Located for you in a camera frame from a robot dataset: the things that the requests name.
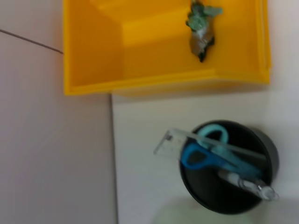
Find grey white ballpoint pen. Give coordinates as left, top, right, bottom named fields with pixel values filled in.
left=218, top=170, right=280, bottom=202

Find clear plastic ruler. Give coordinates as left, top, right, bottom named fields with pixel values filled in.
left=153, top=127, right=267, bottom=161

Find blue scissors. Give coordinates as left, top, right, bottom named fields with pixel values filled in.
left=181, top=124, right=263, bottom=177

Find black mesh pen holder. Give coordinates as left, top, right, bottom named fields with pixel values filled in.
left=179, top=119, right=280, bottom=215

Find green plastic wrapper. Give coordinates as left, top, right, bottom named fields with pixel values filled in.
left=185, top=0, right=224, bottom=63

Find yellow plastic bin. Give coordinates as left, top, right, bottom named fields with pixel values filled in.
left=63, top=0, right=273, bottom=97

